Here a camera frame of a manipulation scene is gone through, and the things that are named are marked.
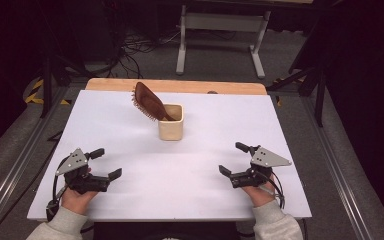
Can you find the person's left hand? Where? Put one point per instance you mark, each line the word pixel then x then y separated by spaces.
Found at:
pixel 76 200

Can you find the person's right hand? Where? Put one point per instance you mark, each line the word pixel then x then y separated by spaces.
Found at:
pixel 260 195

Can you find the grey metal table frame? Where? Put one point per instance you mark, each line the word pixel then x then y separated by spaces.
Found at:
pixel 225 22

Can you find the black metal stand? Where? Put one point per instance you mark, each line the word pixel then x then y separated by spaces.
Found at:
pixel 48 86
pixel 320 100

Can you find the wooden table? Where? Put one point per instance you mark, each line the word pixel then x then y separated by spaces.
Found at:
pixel 196 86

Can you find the white table board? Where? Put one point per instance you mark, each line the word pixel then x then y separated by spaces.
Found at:
pixel 166 180

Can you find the person's dark lap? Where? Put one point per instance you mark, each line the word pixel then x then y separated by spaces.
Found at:
pixel 166 231

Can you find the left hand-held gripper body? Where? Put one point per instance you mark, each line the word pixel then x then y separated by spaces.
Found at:
pixel 76 173

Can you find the yellow black hazard tape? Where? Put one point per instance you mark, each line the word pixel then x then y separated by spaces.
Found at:
pixel 278 100
pixel 33 95

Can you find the aluminium floor rail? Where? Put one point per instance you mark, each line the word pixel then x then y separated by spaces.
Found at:
pixel 340 173
pixel 16 166

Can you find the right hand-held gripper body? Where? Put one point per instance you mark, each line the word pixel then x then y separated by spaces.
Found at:
pixel 261 166

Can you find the brown wooden hairbrush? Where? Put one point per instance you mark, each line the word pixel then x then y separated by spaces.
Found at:
pixel 148 100

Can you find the square wooden cup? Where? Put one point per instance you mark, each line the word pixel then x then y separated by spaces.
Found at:
pixel 170 130

